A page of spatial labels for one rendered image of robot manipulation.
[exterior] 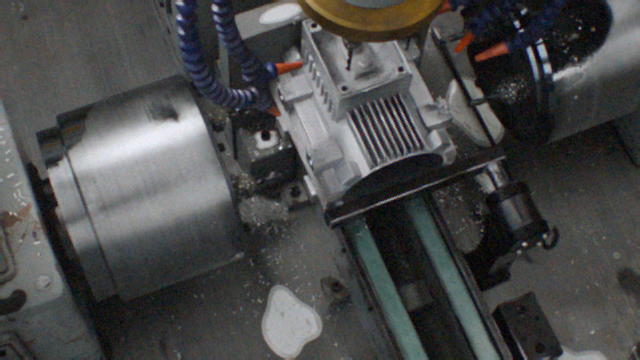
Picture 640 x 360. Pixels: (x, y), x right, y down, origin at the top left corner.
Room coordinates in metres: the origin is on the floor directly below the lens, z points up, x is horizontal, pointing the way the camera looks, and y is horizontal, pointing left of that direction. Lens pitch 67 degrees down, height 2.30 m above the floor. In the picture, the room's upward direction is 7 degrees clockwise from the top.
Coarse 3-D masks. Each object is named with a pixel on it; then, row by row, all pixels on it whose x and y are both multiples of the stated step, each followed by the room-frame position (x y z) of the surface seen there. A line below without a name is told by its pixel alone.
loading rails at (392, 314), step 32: (288, 192) 0.62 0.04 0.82; (320, 224) 0.57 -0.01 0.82; (352, 224) 0.54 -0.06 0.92; (416, 224) 0.55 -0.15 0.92; (352, 256) 0.49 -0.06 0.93; (416, 256) 0.53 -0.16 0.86; (448, 256) 0.51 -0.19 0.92; (352, 288) 0.47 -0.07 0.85; (384, 288) 0.45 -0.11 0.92; (416, 288) 0.48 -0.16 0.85; (448, 288) 0.46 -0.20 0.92; (384, 320) 0.41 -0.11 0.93; (448, 320) 0.44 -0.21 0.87; (480, 320) 0.42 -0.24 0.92; (384, 352) 0.38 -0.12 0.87; (416, 352) 0.37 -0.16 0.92; (480, 352) 0.38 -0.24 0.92
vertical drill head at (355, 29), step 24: (312, 0) 0.63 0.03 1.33; (336, 0) 0.63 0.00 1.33; (360, 0) 0.62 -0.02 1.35; (384, 0) 0.63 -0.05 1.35; (408, 0) 0.64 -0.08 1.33; (432, 0) 0.64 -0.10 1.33; (336, 24) 0.60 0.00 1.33; (360, 24) 0.60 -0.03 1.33; (384, 24) 0.61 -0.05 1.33; (408, 24) 0.61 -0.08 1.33; (408, 48) 0.67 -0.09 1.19
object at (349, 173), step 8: (296, 48) 0.71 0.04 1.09; (288, 56) 0.70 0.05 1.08; (296, 56) 0.70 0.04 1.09; (304, 56) 0.70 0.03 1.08; (432, 136) 0.61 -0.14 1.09; (440, 136) 0.61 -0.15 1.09; (432, 144) 0.60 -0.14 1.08; (440, 144) 0.60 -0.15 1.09; (448, 144) 0.60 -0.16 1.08; (440, 152) 0.60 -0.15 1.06; (344, 168) 0.55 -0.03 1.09; (352, 168) 0.55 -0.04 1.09; (344, 176) 0.54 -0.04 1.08; (352, 176) 0.54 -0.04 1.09; (360, 176) 0.54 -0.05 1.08; (344, 184) 0.53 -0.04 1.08; (352, 184) 0.54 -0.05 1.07
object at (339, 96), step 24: (312, 24) 0.72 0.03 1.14; (312, 48) 0.69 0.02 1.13; (336, 48) 0.70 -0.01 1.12; (360, 48) 0.70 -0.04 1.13; (384, 48) 0.71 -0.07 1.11; (312, 72) 0.67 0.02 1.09; (336, 72) 0.67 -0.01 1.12; (360, 72) 0.66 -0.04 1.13; (384, 72) 0.67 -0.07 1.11; (408, 72) 0.66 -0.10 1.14; (336, 96) 0.62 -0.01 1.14; (360, 96) 0.63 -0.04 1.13; (384, 96) 0.64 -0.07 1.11; (336, 120) 0.61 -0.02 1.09
